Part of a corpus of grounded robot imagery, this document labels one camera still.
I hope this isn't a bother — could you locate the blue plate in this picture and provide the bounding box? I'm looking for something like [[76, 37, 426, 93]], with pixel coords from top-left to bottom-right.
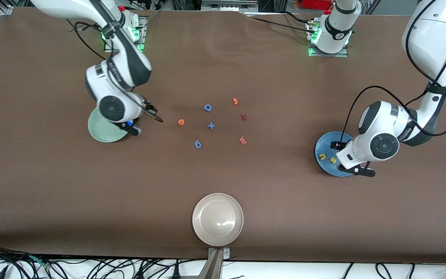
[[315, 132, 357, 177]]

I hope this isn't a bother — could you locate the light green plate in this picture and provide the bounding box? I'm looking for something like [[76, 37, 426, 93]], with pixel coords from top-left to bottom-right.
[[87, 107, 130, 143]]

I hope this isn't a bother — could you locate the brown table cover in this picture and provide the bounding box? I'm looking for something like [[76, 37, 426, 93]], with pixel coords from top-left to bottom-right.
[[0, 7, 446, 265]]

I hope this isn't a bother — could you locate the beige plate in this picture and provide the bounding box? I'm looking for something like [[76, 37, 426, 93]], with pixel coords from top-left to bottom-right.
[[192, 193, 244, 247]]

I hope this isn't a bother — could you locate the red box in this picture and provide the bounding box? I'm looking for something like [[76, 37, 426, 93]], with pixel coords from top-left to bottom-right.
[[300, 0, 333, 10]]

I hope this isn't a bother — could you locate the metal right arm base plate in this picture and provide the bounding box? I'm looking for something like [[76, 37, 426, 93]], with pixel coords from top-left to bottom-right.
[[104, 16, 146, 53]]

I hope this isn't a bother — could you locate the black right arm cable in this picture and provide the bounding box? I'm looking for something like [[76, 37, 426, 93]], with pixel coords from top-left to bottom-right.
[[66, 19, 109, 62]]

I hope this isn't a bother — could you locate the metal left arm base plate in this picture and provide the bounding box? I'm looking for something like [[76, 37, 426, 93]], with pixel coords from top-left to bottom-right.
[[308, 21, 350, 58]]

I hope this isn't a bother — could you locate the looped black floor cable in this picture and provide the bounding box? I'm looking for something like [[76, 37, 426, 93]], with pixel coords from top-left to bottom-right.
[[376, 263, 415, 279]]

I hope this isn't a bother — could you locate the metal frame structure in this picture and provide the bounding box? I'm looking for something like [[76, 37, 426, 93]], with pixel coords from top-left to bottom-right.
[[201, 0, 259, 12]]

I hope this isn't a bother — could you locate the long black table cable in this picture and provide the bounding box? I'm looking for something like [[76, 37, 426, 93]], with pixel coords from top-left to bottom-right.
[[244, 15, 313, 34]]

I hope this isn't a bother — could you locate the short black table cable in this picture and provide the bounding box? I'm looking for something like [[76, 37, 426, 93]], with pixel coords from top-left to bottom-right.
[[280, 11, 310, 24]]

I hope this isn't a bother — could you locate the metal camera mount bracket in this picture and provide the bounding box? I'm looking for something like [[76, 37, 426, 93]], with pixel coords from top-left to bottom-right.
[[198, 247, 230, 279]]

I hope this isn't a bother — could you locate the teal cable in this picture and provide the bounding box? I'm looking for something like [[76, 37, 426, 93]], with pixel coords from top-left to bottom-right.
[[27, 254, 51, 270]]

